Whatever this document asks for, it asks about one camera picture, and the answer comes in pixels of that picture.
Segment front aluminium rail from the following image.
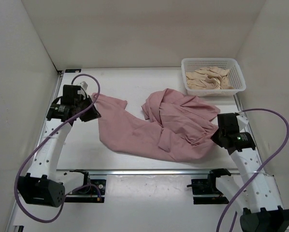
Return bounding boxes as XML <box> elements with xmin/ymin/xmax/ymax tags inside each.
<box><xmin>56</xmin><ymin>168</ymin><xmax>242</xmax><ymax>176</ymax></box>

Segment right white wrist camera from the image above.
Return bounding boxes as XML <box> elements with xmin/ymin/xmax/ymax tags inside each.
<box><xmin>236</xmin><ymin>114</ymin><xmax>249</xmax><ymax>131</ymax></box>

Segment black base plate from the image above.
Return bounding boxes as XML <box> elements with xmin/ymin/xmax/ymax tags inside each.
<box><xmin>187</xmin><ymin>179</ymin><xmax>229</xmax><ymax>205</ymax></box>
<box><xmin>65</xmin><ymin>174</ymin><xmax>107</xmax><ymax>203</ymax></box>

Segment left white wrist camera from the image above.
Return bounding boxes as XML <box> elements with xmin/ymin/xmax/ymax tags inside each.
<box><xmin>77</xmin><ymin>81</ymin><xmax>88</xmax><ymax>96</ymax></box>

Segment white plastic basket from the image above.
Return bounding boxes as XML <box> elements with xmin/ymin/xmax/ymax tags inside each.
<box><xmin>181</xmin><ymin>58</ymin><xmax>246</xmax><ymax>97</ymax></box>

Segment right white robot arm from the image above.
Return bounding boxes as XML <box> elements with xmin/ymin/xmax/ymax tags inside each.
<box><xmin>207</xmin><ymin>112</ymin><xmax>289</xmax><ymax>232</ymax></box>

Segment left aluminium rail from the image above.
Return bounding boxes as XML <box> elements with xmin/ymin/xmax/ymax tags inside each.
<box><xmin>4</xmin><ymin>70</ymin><xmax>64</xmax><ymax>232</ymax></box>

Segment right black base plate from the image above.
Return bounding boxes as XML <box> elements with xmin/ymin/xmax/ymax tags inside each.
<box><xmin>187</xmin><ymin>179</ymin><xmax>229</xmax><ymax>205</ymax></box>

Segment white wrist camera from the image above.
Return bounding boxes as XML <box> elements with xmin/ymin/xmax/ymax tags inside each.
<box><xmin>236</xmin><ymin>114</ymin><xmax>249</xmax><ymax>131</ymax></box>
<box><xmin>77</xmin><ymin>81</ymin><xmax>88</xmax><ymax>96</ymax></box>

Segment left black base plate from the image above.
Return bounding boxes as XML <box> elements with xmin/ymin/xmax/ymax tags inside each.
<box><xmin>65</xmin><ymin>174</ymin><xmax>107</xmax><ymax>203</ymax></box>

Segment pink trousers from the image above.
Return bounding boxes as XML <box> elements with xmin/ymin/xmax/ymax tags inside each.
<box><xmin>96</xmin><ymin>88</ymin><xmax>220</xmax><ymax>162</ymax></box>

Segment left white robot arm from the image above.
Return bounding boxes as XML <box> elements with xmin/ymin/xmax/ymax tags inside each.
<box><xmin>17</xmin><ymin>82</ymin><xmax>92</xmax><ymax>207</ymax></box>

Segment beige trousers in basket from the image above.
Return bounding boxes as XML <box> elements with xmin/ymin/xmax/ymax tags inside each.
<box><xmin>185</xmin><ymin>67</ymin><xmax>234</xmax><ymax>90</ymax></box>

